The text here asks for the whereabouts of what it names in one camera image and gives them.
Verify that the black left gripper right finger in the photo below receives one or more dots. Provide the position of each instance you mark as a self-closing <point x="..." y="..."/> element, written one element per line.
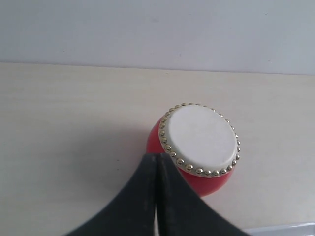
<point x="180" y="211"/>

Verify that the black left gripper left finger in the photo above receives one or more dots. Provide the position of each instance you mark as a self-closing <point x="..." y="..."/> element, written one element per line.
<point x="132" y="211"/>

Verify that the small red drum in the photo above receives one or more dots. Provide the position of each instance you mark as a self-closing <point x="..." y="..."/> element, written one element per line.
<point x="201" y="142"/>

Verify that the white rectangular tray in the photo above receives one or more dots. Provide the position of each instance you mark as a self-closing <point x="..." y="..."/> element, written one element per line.
<point x="302" y="229"/>

